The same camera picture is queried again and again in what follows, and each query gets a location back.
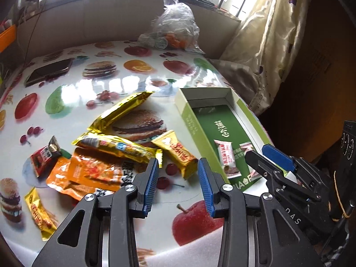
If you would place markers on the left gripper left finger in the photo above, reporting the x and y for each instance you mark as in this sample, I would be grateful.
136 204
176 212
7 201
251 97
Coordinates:
78 241

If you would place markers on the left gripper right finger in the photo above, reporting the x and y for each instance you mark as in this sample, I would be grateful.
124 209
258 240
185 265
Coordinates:
257 230

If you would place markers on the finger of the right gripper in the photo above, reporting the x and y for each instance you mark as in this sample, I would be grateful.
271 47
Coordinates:
307 204
289 162

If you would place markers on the white red sesame packet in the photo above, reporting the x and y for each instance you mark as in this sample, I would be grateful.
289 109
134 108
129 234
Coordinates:
245 147
227 159

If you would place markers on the orange white snack pouch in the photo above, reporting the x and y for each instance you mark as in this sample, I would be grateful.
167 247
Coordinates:
58 180

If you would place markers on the yellow peanut crisp packet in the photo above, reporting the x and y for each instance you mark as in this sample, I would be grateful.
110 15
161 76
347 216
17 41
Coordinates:
44 220
185 161

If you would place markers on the gold long snack bar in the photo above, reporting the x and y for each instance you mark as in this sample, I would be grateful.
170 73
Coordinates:
117 111
118 147

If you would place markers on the red black plum candy packet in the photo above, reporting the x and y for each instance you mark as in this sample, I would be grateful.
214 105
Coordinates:
44 156

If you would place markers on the white foam sheet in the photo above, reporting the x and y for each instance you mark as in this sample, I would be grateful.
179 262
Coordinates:
204 251

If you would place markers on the green white cardboard box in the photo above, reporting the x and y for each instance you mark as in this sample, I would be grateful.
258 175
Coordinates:
218 113

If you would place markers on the cream patterned curtain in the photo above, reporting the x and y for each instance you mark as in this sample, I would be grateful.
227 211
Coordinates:
262 51

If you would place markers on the black smartphone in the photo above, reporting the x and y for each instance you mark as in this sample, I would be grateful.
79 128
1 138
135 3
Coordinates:
48 72

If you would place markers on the clear plastic bag with items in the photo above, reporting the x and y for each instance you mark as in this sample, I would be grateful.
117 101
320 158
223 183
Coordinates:
175 28

